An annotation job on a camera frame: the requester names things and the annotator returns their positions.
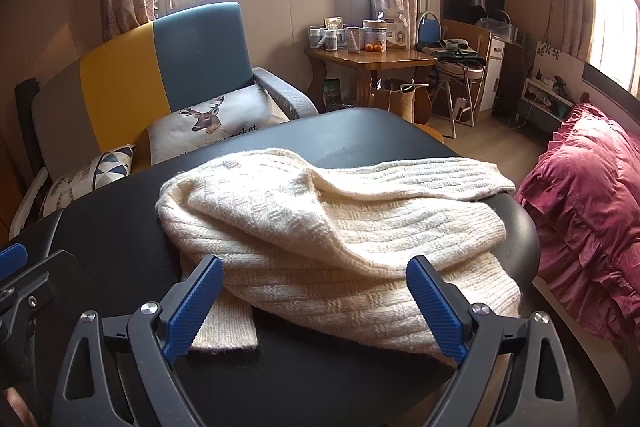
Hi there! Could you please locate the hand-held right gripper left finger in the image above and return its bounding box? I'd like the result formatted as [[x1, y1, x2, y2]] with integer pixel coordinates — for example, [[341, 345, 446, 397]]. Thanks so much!
[[50, 254, 226, 427]]

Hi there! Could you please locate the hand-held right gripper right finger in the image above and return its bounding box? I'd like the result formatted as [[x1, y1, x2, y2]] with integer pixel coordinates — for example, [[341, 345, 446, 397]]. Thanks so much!
[[405, 254, 581, 427]]

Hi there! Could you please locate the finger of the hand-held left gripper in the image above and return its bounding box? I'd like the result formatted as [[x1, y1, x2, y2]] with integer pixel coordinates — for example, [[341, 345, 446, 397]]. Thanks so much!
[[0, 243, 27, 282], [12, 249, 93, 323]]

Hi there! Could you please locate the cream knit sweater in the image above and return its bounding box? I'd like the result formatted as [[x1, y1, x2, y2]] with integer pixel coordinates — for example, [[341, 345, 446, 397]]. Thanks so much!
[[156, 148, 522, 367]]

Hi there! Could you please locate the folding chair with clothes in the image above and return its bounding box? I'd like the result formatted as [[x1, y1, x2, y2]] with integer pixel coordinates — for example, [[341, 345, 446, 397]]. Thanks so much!
[[425, 38, 490, 138]]

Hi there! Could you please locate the triangle pattern pillow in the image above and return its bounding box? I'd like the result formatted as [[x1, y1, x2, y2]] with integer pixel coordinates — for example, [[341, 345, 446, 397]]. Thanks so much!
[[40, 144, 138, 218]]

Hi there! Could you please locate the deer print pillow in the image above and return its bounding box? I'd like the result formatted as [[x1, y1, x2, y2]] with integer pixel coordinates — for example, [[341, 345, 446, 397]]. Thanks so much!
[[146, 84, 291, 166]]

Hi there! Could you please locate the grey yellow blue sofa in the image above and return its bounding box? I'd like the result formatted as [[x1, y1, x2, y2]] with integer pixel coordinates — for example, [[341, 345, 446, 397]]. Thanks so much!
[[10, 2, 321, 238]]

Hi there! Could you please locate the brown paper bag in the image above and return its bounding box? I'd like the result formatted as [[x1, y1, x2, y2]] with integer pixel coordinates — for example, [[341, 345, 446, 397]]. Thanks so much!
[[370, 79, 418, 120]]

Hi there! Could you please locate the white low shelf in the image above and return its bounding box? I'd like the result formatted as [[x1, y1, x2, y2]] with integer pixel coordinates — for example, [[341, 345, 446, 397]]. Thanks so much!
[[520, 77, 576, 128]]

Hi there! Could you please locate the white cabinet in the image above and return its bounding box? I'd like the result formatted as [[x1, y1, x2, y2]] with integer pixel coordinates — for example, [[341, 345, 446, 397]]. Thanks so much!
[[480, 32, 507, 112]]

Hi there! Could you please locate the wooden side table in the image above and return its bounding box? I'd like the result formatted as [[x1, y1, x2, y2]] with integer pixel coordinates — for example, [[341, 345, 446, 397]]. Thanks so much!
[[305, 44, 438, 112]]

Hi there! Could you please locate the white flower sticker board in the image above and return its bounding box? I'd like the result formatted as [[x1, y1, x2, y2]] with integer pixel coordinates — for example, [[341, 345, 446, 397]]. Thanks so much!
[[535, 41, 586, 82]]

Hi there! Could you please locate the blue chair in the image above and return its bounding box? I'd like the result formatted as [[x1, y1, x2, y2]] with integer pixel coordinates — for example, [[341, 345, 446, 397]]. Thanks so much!
[[417, 11, 442, 50]]

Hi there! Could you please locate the large white tin can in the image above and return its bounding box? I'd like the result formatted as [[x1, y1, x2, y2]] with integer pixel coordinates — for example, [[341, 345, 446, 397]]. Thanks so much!
[[362, 19, 388, 52]]

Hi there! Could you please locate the white packaged bag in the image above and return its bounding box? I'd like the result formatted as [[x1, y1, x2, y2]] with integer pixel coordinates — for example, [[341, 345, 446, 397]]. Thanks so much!
[[380, 9, 411, 50]]

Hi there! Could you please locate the black television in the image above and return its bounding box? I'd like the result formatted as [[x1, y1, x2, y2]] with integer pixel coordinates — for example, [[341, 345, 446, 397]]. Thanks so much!
[[445, 0, 506, 28]]

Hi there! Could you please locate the dark framed window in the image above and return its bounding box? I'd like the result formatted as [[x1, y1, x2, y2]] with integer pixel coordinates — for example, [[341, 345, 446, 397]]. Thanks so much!
[[582, 0, 640, 98]]

